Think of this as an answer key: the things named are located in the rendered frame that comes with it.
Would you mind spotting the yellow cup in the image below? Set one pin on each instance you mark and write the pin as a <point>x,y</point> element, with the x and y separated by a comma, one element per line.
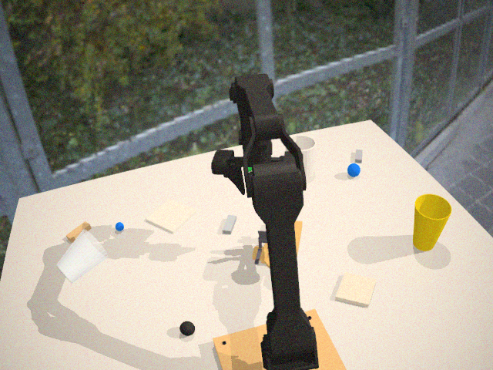
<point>431,212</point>

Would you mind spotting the black ball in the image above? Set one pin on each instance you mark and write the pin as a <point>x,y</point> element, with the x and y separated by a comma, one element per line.
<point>187,328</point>

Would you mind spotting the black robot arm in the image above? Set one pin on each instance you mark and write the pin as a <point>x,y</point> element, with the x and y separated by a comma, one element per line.
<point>277,194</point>

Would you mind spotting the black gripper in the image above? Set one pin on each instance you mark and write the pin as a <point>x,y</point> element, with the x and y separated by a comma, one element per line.
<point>225,163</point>

